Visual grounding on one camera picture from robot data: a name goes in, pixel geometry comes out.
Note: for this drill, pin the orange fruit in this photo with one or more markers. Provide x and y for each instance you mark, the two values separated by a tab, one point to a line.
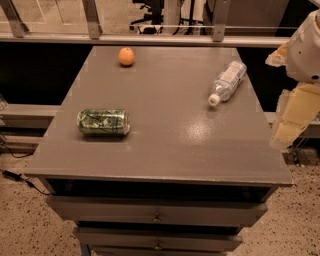
126	56

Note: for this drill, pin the metal railing frame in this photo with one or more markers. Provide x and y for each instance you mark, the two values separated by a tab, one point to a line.
222	23

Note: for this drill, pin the green soda can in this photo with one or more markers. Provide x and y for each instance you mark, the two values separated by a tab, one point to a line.
110	122

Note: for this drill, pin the grey drawer cabinet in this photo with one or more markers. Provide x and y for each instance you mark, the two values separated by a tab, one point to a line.
184	181

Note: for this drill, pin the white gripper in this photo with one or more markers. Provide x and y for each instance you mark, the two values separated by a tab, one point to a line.
304	55

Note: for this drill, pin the black office chair base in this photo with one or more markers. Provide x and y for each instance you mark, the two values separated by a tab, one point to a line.
151	21

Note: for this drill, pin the clear plastic water bottle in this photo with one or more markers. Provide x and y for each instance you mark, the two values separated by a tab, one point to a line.
227	82

